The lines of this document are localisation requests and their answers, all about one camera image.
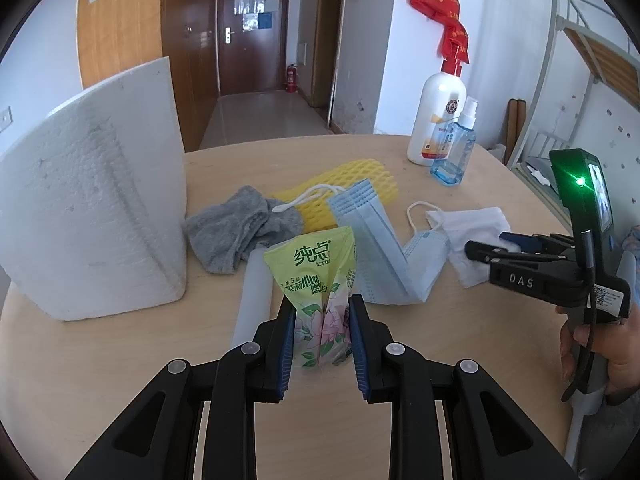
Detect green tissue pack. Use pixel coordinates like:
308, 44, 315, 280
264, 226, 356, 370

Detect yellow foam fruit net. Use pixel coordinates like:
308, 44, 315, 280
273, 158, 398, 233

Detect white folded tissue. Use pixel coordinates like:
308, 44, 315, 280
425, 207, 521, 288

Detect blue single face mask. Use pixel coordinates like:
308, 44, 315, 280
402, 200, 450, 302

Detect blue spray bottle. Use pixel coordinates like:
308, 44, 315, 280
431, 96, 478, 186

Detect blue face mask stack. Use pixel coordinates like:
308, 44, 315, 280
328, 179, 416, 306

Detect wooden board leaning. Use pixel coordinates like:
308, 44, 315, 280
504, 99, 526, 162

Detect white pump lotion bottle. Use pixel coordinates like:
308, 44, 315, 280
407, 56, 466, 166

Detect white foam tube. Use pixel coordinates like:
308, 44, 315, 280
231, 246, 273, 348

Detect grey sock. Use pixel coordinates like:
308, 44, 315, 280
182, 185, 304, 275

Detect white styrofoam box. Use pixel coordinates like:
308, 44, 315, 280
1, 58, 186, 321

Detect red hanging banners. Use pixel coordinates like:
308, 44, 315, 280
409, 0, 470, 64

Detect red fire extinguisher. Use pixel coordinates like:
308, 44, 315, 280
285, 64, 297, 93

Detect dark brown entry door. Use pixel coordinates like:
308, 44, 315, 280
217, 0, 290, 96

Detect wooden wardrobe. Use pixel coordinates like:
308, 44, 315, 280
77, 0, 219, 152

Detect black camera phone mount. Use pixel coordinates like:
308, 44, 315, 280
549, 148, 630, 322

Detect metal bunk bed frame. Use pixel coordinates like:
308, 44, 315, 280
506, 0, 639, 230

